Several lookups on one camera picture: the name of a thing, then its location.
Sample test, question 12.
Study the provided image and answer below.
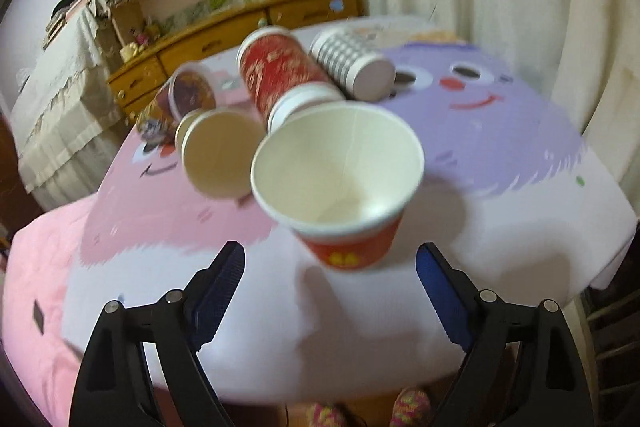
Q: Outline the printed cartoon blanket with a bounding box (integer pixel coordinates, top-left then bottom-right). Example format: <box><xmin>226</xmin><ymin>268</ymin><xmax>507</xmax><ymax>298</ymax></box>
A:
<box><xmin>2</xmin><ymin>13</ymin><xmax>637</xmax><ymax>427</ymax></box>

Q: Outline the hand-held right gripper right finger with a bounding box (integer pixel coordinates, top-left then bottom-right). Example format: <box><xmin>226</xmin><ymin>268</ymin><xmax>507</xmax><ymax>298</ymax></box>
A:
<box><xmin>415</xmin><ymin>242</ymin><xmax>594</xmax><ymax>427</ymax></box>

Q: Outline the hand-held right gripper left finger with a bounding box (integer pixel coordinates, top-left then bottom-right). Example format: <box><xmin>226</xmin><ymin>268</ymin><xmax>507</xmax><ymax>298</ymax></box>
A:
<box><xmin>68</xmin><ymin>240</ymin><xmax>246</xmax><ymax>427</ymax></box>

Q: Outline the dark patterned paper cup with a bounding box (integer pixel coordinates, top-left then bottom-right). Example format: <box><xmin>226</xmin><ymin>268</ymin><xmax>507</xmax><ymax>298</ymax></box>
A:
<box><xmin>136</xmin><ymin>63</ymin><xmax>226</xmax><ymax>142</ymax></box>

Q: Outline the colourful knitted slipper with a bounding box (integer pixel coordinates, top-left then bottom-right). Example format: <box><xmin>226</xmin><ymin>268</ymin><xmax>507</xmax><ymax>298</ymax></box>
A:
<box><xmin>307</xmin><ymin>401</ymin><xmax>348</xmax><ymax>427</ymax></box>
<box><xmin>390</xmin><ymin>388</ymin><xmax>433</xmax><ymax>427</ymax></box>

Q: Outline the plain white paper cup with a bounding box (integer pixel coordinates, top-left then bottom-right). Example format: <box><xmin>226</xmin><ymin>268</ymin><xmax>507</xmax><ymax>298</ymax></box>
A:
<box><xmin>175</xmin><ymin>108</ymin><xmax>267</xmax><ymax>200</ymax></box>

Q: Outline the wooden chair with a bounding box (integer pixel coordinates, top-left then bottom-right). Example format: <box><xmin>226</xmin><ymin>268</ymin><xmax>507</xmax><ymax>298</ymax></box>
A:
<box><xmin>572</xmin><ymin>292</ymin><xmax>640</xmax><ymax>427</ymax></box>

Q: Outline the wooden desk with hutch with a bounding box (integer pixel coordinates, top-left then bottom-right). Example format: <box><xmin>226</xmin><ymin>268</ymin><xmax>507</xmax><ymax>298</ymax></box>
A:
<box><xmin>87</xmin><ymin>0</ymin><xmax>365</xmax><ymax>118</ymax></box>

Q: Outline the grey checkered paper cup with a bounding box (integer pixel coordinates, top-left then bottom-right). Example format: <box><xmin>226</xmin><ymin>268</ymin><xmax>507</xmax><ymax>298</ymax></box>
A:
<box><xmin>309</xmin><ymin>29</ymin><xmax>396</xmax><ymax>100</ymax></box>

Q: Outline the red patterned paper cup stack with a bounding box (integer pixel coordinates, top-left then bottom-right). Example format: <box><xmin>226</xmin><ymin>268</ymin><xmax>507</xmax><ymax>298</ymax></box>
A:
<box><xmin>236</xmin><ymin>26</ymin><xmax>346</xmax><ymax>134</ymax></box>

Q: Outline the lace cloth covered furniture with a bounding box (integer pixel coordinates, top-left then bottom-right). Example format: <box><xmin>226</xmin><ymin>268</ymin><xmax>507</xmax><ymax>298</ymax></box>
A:
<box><xmin>10</xmin><ymin>4</ymin><xmax>132</xmax><ymax>210</ymax></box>

